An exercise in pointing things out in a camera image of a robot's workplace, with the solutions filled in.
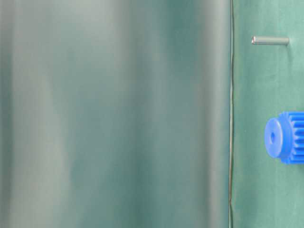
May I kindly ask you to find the silver metal shaft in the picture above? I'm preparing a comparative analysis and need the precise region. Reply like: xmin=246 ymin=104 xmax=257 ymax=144
xmin=251 ymin=36 xmax=289 ymax=46

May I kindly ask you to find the blue plastic small gear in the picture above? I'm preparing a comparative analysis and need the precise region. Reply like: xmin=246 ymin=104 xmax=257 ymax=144
xmin=264 ymin=112 xmax=304 ymax=164

